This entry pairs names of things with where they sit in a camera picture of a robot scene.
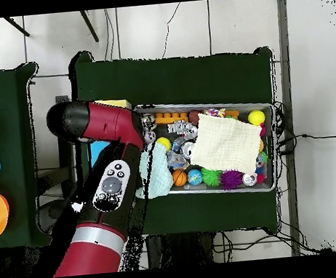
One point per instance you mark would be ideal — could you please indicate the multicolour confetti print cloth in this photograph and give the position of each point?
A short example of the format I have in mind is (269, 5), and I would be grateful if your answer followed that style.
(214, 112)

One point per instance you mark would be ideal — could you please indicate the cream waffle cloth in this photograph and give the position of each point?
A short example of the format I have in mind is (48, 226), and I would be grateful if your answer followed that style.
(227, 144)

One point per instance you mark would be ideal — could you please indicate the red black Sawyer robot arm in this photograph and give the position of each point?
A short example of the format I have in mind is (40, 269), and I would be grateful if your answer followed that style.
(108, 123)

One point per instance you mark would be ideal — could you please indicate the wooden box with three holes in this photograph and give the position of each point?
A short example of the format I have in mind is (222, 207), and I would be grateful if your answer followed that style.
(115, 103)

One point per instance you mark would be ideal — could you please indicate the shallow grey mesh bin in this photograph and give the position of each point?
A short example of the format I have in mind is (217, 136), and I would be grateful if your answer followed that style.
(243, 113)

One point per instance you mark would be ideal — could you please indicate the yellow plastic ball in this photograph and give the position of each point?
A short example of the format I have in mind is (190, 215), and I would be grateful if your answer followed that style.
(165, 143)
(256, 117)

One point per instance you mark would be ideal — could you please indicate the silver robot toy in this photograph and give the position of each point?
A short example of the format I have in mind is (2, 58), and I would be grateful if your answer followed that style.
(181, 127)

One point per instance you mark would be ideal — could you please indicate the mint green waffle cloth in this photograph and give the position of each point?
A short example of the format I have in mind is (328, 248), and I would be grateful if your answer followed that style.
(159, 177)

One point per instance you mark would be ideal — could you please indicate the small orange basketball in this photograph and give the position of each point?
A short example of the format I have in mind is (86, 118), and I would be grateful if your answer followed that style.
(179, 178)

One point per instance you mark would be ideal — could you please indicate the blue globe ball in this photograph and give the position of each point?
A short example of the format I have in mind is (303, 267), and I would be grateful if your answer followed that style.
(194, 177)

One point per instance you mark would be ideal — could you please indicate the green spiky rubber ball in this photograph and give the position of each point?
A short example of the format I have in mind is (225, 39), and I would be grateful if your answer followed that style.
(211, 177)

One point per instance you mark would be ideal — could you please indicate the dark green tablecloth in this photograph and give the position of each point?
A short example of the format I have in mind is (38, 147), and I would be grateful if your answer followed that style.
(180, 79)
(7, 100)

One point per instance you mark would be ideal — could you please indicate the purple spiky rubber ball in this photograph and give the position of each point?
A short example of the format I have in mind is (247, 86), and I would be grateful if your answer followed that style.
(231, 179)

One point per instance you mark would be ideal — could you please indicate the black stand leg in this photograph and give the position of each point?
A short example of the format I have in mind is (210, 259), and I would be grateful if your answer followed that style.
(16, 26)
(89, 26)

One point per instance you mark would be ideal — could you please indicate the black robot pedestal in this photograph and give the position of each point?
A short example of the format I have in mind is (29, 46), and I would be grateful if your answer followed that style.
(180, 250)

